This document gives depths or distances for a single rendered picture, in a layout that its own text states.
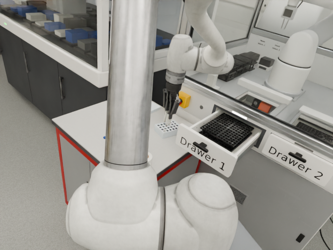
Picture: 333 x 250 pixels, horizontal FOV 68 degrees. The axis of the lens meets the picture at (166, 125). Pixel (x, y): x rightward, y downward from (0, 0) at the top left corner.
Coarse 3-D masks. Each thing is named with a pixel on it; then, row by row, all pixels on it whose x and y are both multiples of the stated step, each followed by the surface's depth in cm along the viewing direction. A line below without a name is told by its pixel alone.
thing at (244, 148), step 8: (216, 112) 130; (224, 112) 133; (208, 120) 125; (240, 120) 128; (192, 128) 115; (200, 128) 122; (256, 128) 124; (256, 136) 116; (240, 144) 119; (248, 144) 110; (232, 152) 113; (240, 152) 105
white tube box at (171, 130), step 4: (172, 120) 135; (156, 124) 130; (160, 124) 130; (164, 124) 132; (172, 124) 133; (176, 124) 133; (156, 128) 129; (160, 128) 127; (168, 128) 128; (172, 128) 129; (176, 128) 130; (160, 132) 126; (164, 132) 124; (168, 132) 126; (172, 132) 128; (176, 132) 130; (164, 136) 126; (168, 136) 128
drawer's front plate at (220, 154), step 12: (180, 132) 110; (192, 132) 105; (180, 144) 113; (192, 144) 108; (216, 144) 100; (204, 156) 106; (216, 156) 101; (228, 156) 97; (216, 168) 104; (228, 168) 99
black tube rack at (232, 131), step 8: (216, 120) 122; (224, 120) 123; (232, 120) 125; (208, 128) 114; (216, 128) 115; (224, 128) 117; (232, 128) 118; (240, 128) 119; (248, 128) 121; (208, 136) 115; (224, 136) 111; (232, 136) 113; (240, 136) 113; (248, 136) 120; (224, 144) 111
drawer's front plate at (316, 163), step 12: (276, 144) 113; (288, 144) 109; (276, 156) 115; (288, 156) 111; (312, 156) 104; (300, 168) 109; (312, 168) 106; (324, 168) 103; (312, 180) 108; (324, 180) 104
